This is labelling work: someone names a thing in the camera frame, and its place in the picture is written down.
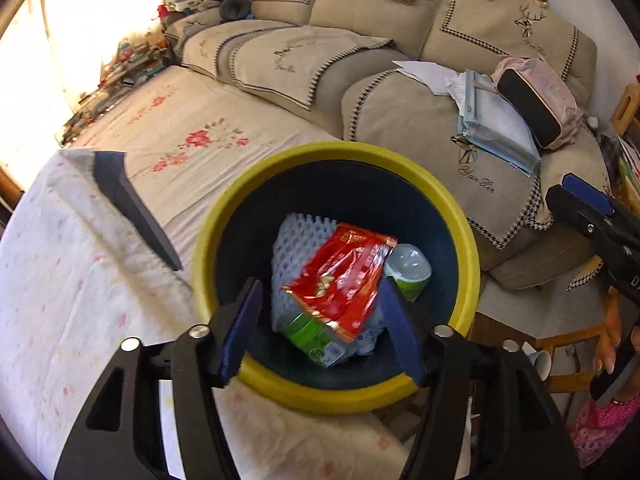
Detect white dotted tablecloth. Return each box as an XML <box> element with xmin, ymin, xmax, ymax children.
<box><xmin>0</xmin><ymin>149</ymin><xmax>471</xmax><ymax>480</ymax></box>

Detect green bottle white cap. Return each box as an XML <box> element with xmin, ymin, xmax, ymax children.
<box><xmin>384</xmin><ymin>243</ymin><xmax>432</xmax><ymax>303</ymax></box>

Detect person's right hand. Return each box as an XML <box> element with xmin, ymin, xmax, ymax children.
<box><xmin>594</xmin><ymin>300</ymin><xmax>632</xmax><ymax>376</ymax></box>

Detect white loose papers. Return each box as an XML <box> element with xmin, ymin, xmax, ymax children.
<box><xmin>392</xmin><ymin>60</ymin><xmax>468</xmax><ymax>106</ymax></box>

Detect white foam fruit net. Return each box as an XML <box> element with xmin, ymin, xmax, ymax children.
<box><xmin>270</xmin><ymin>212</ymin><xmax>336</xmax><ymax>331</ymax></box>

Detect dark blue under cloth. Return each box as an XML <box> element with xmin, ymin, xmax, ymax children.
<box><xmin>94</xmin><ymin>151</ymin><xmax>183</xmax><ymax>272</ymax></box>

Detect yellow rimmed dark trash bin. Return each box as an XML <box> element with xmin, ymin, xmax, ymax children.
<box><xmin>191</xmin><ymin>141</ymin><xmax>481</xmax><ymax>415</ymax></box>

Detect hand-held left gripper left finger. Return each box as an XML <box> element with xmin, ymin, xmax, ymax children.
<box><xmin>54</xmin><ymin>277</ymin><xmax>264</xmax><ymax>480</ymax></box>

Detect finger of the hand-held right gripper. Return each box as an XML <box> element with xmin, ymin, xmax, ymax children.
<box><xmin>545</xmin><ymin>174</ymin><xmax>617</xmax><ymax>241</ymax></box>

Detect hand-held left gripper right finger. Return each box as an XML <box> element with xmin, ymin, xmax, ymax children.
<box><xmin>379</xmin><ymin>276</ymin><xmax>583</xmax><ymax>480</ymax></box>

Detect cluttered glass coffee table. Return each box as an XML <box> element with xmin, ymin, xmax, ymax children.
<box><xmin>55</xmin><ymin>40</ymin><xmax>166</xmax><ymax>143</ymax></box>

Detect clear plastic document bag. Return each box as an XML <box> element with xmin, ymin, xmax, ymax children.
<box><xmin>457</xmin><ymin>70</ymin><xmax>543</xmax><ymax>176</ymax></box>

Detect floral beige mattress sheet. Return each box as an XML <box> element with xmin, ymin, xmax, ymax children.
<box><xmin>55</xmin><ymin>65</ymin><xmax>346</xmax><ymax>196</ymax></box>

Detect pink and black bag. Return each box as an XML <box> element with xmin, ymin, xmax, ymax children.
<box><xmin>492</xmin><ymin>57</ymin><xmax>585</xmax><ymax>151</ymax></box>

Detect green and white box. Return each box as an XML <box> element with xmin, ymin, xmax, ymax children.
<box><xmin>277</xmin><ymin>310</ymin><xmax>351</xmax><ymax>368</ymax></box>

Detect white cup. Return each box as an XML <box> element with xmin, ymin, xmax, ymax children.
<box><xmin>522</xmin><ymin>351</ymin><xmax>551</xmax><ymax>380</ymax></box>

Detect wooden chair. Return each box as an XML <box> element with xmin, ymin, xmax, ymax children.
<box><xmin>530</xmin><ymin>325</ymin><xmax>616</xmax><ymax>411</ymax></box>

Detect beige sofa with covers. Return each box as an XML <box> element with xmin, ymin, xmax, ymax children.
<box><xmin>162</xmin><ymin>0</ymin><xmax>613</xmax><ymax>291</ymax></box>

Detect grey neck pillow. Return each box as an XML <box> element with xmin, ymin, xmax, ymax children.
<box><xmin>220</xmin><ymin>0</ymin><xmax>253</xmax><ymax>23</ymax></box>

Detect red snack packet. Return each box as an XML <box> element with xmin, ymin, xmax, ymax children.
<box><xmin>281</xmin><ymin>222</ymin><xmax>398</xmax><ymax>343</ymax></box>

